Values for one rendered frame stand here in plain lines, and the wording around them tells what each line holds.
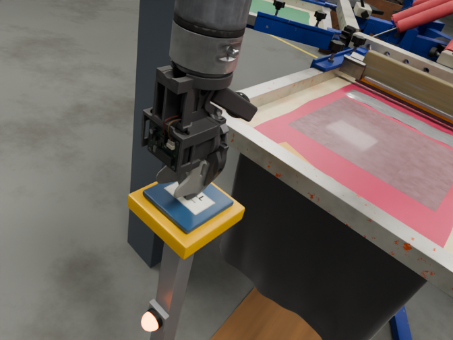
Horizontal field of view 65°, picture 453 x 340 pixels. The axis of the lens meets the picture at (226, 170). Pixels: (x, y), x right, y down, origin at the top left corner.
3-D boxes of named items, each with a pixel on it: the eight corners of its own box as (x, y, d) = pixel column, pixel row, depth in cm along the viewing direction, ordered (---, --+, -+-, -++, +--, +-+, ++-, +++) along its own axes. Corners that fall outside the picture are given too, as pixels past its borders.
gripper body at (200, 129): (138, 149, 45) (143, 57, 38) (187, 130, 51) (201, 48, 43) (178, 182, 41) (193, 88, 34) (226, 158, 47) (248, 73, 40)
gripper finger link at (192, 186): (161, 211, 50) (168, 160, 44) (191, 195, 54) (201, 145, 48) (176, 224, 48) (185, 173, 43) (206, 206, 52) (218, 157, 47)
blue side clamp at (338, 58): (318, 88, 104) (327, 65, 100) (305, 81, 107) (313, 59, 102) (359, 71, 125) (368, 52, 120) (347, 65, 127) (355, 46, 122)
